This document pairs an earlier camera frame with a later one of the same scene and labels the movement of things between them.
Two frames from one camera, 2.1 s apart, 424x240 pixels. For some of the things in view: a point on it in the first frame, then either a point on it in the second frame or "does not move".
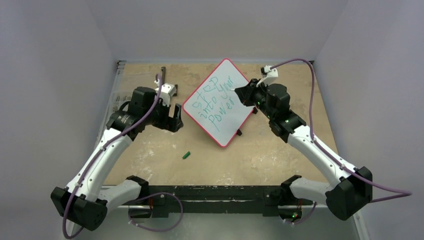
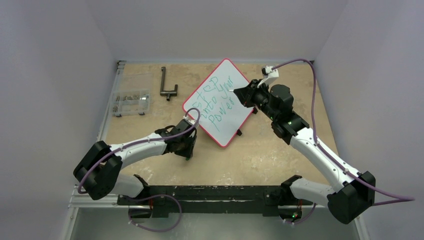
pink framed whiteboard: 219,111 does not move
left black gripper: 170,123 to 188,152
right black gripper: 249,93 does not move
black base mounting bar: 164,200 does not move
